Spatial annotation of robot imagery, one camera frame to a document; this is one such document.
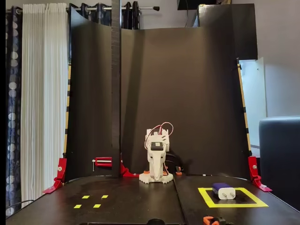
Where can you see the white cabinet door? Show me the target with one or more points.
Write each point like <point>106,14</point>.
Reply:
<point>254,93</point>

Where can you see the black upright camera post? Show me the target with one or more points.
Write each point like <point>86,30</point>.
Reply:
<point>116,93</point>

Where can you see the white pleated curtain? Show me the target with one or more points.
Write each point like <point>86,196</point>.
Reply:
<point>44,93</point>

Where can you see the metal curtain rod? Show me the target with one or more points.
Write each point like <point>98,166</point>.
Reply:
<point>145,9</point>

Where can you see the orange black spring clamp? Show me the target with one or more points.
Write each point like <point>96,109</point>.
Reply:
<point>164,173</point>
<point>207,220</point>
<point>179,173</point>
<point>145,172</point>

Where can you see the red corner bracket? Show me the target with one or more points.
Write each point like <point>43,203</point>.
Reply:
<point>61,168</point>
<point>253,166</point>

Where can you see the black curved backdrop sheet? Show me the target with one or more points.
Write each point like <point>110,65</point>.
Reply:
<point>187,93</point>

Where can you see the tall black panel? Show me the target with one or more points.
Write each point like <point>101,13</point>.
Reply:
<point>243,28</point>

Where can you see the wooden stick with black tape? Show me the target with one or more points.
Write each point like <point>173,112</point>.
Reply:
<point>68,105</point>
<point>243,105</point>

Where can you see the yellow tape square outline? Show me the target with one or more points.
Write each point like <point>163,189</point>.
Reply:
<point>234,205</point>

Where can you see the red post base bracket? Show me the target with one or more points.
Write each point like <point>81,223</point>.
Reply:
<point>126,173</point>

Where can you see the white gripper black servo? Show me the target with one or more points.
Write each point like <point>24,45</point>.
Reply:
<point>154,159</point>

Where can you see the blue white USB charger block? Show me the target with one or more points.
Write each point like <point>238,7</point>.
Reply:
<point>226,194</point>

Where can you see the dark blue sofa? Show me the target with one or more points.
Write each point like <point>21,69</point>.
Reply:
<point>281,152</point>

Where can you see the red screw clamp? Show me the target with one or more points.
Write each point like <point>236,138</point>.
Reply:
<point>104,161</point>

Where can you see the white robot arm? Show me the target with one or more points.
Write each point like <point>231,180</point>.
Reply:
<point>144,178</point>

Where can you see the dark blue dotted curtain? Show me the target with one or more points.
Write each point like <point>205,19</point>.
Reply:
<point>12,93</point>
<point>93,16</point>

